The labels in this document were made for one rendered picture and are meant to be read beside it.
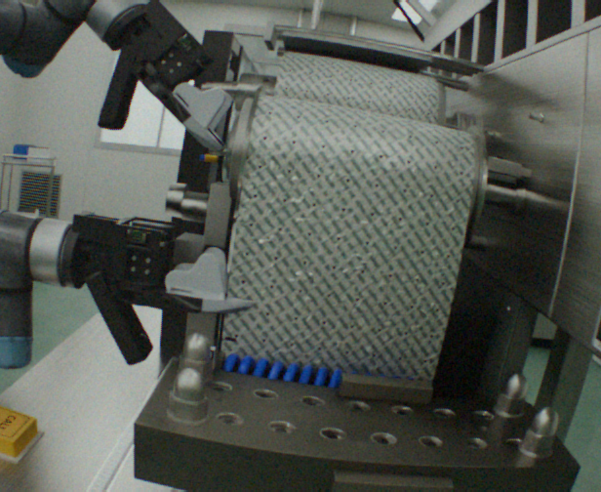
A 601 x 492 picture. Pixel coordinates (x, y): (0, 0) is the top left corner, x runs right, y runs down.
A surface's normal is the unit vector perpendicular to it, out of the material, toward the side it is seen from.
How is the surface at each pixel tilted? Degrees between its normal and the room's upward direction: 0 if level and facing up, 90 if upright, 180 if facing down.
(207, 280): 90
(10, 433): 0
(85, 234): 90
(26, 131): 90
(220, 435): 0
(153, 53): 90
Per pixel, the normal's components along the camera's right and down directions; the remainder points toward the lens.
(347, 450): 0.15, -0.98
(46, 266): -0.04, 0.33
